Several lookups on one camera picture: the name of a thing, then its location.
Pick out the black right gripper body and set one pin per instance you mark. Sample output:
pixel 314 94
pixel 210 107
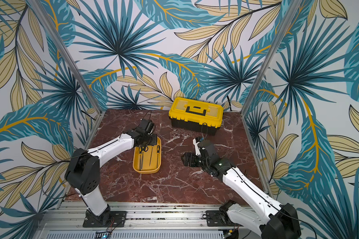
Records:
pixel 192 159

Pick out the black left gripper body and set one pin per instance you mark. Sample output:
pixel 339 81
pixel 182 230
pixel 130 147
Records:
pixel 150 139

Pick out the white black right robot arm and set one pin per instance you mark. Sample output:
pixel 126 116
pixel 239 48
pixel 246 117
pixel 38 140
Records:
pixel 268 218

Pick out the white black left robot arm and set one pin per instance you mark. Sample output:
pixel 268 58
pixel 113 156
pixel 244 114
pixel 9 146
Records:
pixel 83 172

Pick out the yellow plastic storage tray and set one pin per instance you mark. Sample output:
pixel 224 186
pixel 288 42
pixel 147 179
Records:
pixel 146 169

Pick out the yellow and black toolbox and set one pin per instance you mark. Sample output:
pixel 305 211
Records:
pixel 196 115

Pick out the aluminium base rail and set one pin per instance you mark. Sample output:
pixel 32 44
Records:
pixel 143 220

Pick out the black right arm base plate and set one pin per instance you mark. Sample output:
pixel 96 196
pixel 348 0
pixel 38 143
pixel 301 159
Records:
pixel 217 219

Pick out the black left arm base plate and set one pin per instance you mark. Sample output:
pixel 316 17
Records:
pixel 115 219

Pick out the left aluminium corner post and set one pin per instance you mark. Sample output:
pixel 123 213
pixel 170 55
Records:
pixel 53 33

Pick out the aluminium corner post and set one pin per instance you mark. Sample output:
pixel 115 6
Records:
pixel 53 33
pixel 292 16

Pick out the right aluminium corner post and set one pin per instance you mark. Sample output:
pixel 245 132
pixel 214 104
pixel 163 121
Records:
pixel 292 16

